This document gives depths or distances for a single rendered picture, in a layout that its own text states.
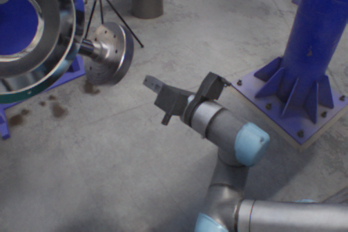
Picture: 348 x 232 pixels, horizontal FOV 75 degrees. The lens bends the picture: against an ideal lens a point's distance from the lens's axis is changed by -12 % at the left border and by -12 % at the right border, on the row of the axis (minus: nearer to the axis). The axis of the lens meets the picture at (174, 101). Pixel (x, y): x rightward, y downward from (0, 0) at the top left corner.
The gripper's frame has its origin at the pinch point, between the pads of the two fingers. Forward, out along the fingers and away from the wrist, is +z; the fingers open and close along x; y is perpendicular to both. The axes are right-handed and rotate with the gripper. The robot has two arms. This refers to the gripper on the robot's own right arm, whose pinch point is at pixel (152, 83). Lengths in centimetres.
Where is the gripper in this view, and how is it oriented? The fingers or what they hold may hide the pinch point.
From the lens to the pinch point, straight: 64.6
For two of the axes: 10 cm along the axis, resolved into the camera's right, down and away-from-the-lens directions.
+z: -6.9, -4.5, 5.7
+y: -4.3, 8.9, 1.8
